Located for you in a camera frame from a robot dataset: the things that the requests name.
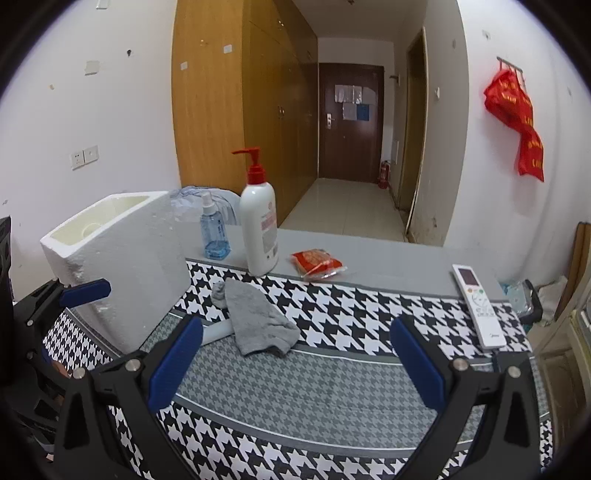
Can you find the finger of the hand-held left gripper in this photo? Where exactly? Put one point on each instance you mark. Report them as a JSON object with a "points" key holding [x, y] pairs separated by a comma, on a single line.
{"points": [[44, 357], [87, 291]]}

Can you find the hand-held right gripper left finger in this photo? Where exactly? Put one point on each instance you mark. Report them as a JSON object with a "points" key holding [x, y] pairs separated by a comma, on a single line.
{"points": [[178, 360]]}

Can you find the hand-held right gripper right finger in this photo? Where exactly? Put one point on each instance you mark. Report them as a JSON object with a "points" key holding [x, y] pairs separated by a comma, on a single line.
{"points": [[418, 364]]}

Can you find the white foam box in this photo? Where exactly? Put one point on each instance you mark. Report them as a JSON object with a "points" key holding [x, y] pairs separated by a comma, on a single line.
{"points": [[138, 277]]}

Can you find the grey cloth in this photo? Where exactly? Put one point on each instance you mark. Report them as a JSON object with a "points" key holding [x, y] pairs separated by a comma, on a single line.
{"points": [[258, 318]]}

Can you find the white remote control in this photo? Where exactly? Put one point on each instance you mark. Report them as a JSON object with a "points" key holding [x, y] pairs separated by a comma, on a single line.
{"points": [[478, 304]]}

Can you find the houndstooth patterned cloth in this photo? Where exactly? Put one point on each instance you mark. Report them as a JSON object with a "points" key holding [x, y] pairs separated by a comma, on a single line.
{"points": [[346, 318]]}

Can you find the pale blue packet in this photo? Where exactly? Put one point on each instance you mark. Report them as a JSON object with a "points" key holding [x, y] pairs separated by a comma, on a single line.
{"points": [[515, 297]]}

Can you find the blue spray bottle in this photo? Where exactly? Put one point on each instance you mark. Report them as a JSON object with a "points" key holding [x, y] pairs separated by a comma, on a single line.
{"points": [[214, 240]]}

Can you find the pale blue plastic bag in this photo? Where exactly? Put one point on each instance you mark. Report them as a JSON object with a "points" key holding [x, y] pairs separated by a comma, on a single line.
{"points": [[187, 203]]}

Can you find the red snack packet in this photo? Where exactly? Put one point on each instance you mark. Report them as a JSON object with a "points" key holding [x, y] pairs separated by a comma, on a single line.
{"points": [[318, 263]]}

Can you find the white lotion bottle red pump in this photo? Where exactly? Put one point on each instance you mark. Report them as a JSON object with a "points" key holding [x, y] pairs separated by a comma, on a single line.
{"points": [[261, 230]]}

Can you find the red fire extinguisher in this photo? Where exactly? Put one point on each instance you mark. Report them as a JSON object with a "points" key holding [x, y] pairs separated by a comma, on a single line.
{"points": [[384, 175]]}

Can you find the wooden board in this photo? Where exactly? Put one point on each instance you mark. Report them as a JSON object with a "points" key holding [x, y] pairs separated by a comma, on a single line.
{"points": [[579, 258]]}

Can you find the wooden wardrobe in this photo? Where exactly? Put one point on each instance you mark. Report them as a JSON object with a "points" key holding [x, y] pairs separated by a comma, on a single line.
{"points": [[207, 115]]}

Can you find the dark brown door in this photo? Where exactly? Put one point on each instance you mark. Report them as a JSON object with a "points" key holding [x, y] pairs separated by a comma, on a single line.
{"points": [[351, 152]]}

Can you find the light wooden side door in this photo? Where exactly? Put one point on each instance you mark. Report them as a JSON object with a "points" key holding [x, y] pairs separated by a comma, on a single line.
{"points": [[415, 138]]}

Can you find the red banner cloth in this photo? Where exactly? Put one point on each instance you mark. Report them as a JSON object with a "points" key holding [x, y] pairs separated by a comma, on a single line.
{"points": [[526, 138]]}

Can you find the blue paper notice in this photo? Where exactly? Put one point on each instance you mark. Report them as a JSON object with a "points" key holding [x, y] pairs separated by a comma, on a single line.
{"points": [[363, 112]]}

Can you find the white wall socket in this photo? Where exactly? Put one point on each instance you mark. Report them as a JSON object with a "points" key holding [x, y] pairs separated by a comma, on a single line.
{"points": [[77, 160]]}

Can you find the white wall junction cover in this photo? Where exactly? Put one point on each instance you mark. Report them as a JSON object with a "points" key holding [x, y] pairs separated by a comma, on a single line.
{"points": [[92, 67]]}

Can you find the metal wall hook rack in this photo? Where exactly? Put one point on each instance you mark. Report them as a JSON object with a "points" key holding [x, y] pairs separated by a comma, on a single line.
{"points": [[510, 64]]}

